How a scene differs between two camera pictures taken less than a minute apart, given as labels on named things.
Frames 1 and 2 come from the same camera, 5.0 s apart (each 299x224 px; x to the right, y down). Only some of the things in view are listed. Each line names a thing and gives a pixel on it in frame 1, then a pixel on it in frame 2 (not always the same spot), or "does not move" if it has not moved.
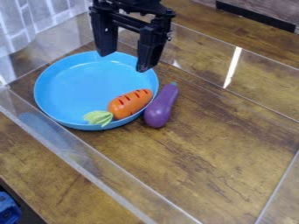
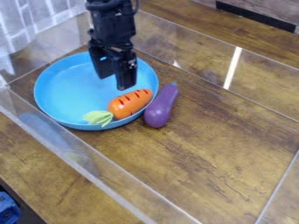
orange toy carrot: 124,106 does not move
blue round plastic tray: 76,84 does not move
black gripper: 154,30 → 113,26
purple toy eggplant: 157,112 does not move
